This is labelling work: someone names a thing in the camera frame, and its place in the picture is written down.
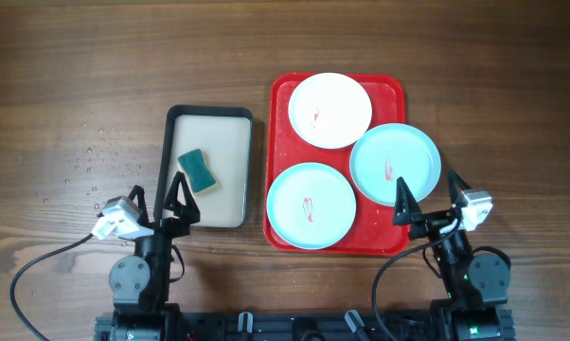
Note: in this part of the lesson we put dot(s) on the light blue round plate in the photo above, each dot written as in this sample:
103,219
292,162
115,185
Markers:
311,206

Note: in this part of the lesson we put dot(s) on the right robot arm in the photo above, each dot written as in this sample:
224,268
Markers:
476,279

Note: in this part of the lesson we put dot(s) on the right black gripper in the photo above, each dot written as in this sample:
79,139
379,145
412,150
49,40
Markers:
430,224

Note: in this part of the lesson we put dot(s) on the black water basin tray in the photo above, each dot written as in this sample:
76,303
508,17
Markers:
224,137

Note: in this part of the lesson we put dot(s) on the pale green round plate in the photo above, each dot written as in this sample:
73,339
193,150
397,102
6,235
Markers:
391,151

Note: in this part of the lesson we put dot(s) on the green yellow scrub sponge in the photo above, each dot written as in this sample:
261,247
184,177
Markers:
199,175

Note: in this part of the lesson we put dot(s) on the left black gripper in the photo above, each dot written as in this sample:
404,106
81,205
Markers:
187,212

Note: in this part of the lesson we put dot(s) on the white round plate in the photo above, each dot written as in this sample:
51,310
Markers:
330,110

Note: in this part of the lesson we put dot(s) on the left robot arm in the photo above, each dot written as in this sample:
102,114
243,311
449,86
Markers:
140,282

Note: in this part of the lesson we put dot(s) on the red plastic serving tray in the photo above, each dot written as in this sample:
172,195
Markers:
372,233

